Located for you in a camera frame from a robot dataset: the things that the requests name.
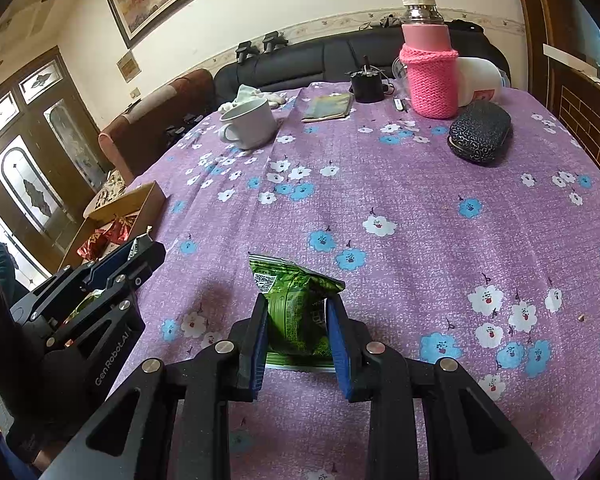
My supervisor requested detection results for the wooden door with glass panels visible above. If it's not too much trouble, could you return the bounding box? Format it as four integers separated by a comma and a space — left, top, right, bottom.
0, 46, 112, 281

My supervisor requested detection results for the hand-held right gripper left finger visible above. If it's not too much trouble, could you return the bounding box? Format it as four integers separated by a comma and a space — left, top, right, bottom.
40, 292, 270, 480

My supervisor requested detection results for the purple floral tablecloth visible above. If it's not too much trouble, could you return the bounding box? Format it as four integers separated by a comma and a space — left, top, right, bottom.
100, 85, 600, 480

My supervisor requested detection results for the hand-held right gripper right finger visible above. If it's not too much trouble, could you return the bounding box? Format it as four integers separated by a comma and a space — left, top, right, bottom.
325, 296, 555, 480

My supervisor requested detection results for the cardboard box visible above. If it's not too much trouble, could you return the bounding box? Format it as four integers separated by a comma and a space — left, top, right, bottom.
59, 180, 168, 273

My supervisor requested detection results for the dark red foil snack packet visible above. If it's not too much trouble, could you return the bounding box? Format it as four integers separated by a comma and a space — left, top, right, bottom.
102, 214, 141, 243

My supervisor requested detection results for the white glove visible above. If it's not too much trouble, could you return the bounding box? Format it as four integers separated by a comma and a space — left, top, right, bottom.
217, 84, 288, 113

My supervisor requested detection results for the brown armchair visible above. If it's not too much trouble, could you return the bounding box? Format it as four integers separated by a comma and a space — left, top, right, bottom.
99, 69, 216, 186

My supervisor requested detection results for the wooden cabinet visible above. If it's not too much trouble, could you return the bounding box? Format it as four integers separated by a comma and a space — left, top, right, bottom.
509, 0, 600, 196

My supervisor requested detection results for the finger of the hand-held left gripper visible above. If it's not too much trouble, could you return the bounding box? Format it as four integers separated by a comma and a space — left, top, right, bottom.
105, 240, 167, 294
86, 245, 143, 282

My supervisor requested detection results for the small black container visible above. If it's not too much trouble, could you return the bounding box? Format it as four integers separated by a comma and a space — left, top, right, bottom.
347, 55, 386, 103

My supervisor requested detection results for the pink bottle with knitted sleeve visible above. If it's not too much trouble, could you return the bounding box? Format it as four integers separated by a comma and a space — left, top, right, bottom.
399, 0, 460, 120

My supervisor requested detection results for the clear glass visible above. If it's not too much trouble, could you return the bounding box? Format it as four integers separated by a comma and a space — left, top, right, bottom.
392, 57, 411, 101

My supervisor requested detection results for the black leather sofa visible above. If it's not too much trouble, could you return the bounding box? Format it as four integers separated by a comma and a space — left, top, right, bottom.
214, 20, 511, 106

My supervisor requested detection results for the wall plaque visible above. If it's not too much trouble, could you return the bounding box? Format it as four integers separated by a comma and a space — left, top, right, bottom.
116, 50, 142, 82

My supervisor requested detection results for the olive flat pouch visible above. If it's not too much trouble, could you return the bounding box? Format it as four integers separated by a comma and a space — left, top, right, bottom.
301, 92, 355, 123

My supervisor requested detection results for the person's left forearm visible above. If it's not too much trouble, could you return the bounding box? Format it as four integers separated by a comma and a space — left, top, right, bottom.
0, 200, 48, 466

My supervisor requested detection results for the white plastic jar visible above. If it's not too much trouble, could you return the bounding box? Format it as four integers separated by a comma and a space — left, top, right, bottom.
455, 56, 503, 108

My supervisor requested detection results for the patterned clothes pile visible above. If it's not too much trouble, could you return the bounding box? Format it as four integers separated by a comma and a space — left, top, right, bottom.
90, 170, 127, 211

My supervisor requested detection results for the white mug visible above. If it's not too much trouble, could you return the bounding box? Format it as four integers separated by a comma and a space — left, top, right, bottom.
218, 97, 281, 151

